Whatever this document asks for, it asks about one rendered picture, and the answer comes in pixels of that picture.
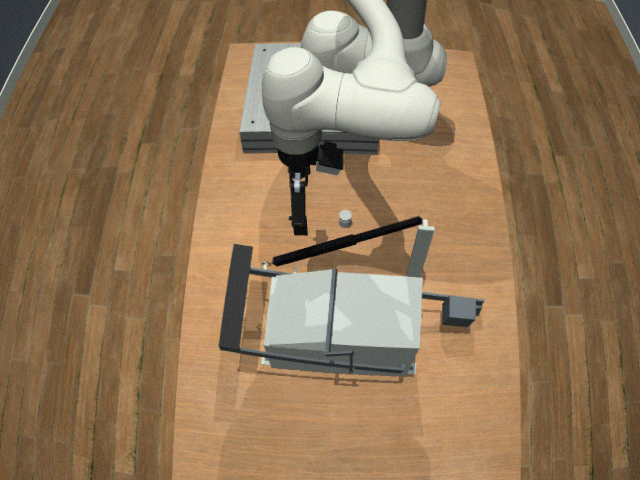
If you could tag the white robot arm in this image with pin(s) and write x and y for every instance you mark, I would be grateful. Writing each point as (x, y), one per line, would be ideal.
(380, 99)

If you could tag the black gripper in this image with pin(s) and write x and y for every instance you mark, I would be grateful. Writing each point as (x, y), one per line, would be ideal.
(300, 165)

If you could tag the black long thin rod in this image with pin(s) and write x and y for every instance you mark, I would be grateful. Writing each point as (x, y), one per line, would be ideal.
(344, 242)

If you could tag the grey cylinder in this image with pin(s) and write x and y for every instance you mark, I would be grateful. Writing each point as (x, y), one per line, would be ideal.
(345, 217)

